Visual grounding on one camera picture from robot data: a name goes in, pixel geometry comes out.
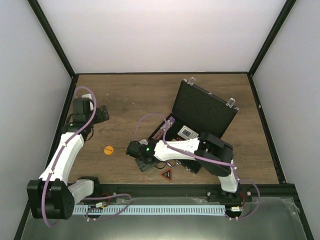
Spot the black poker case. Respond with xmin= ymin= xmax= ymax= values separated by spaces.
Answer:
xmin=149 ymin=80 xmax=239 ymax=174

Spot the clear acrylic dealer puck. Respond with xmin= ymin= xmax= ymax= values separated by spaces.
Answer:
xmin=145 ymin=167 xmax=158 ymax=179

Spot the light blue slotted cable duct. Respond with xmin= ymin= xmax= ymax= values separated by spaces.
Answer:
xmin=72 ymin=205 xmax=226 ymax=216

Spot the triangular all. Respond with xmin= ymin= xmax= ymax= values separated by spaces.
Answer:
xmin=160 ymin=168 xmax=173 ymax=182

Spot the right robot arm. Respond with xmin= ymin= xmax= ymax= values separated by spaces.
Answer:
xmin=126 ymin=132 xmax=240 ymax=202

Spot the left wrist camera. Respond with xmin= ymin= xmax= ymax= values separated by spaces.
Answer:
xmin=81 ymin=93 xmax=94 ymax=111

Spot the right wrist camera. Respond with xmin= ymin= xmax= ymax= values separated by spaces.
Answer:
xmin=139 ymin=139 xmax=148 ymax=145

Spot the red black chip stack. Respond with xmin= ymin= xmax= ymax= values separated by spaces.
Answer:
xmin=152 ymin=128 xmax=165 ymax=140

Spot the purple cable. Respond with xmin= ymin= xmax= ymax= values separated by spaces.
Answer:
xmin=41 ymin=86 xmax=98 ymax=227
xmin=134 ymin=113 xmax=261 ymax=221

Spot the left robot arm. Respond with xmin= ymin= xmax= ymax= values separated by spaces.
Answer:
xmin=26 ymin=94 xmax=110 ymax=220

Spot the white card deck box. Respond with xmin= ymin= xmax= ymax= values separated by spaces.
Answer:
xmin=177 ymin=125 xmax=199 ymax=140

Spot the purple chip stack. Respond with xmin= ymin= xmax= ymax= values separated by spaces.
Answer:
xmin=167 ymin=116 xmax=176 ymax=128

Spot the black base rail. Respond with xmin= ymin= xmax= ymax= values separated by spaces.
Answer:
xmin=69 ymin=183 xmax=298 ymax=201

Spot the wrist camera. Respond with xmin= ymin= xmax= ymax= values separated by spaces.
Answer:
xmin=81 ymin=93 xmax=94 ymax=111
xmin=139 ymin=139 xmax=148 ymax=145

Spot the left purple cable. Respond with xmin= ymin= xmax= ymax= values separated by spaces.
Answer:
xmin=41 ymin=86 xmax=98 ymax=227

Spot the orange big blind button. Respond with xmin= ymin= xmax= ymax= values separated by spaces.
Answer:
xmin=103 ymin=145 xmax=114 ymax=155

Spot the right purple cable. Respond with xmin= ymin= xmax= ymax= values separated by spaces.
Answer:
xmin=134 ymin=113 xmax=261 ymax=221

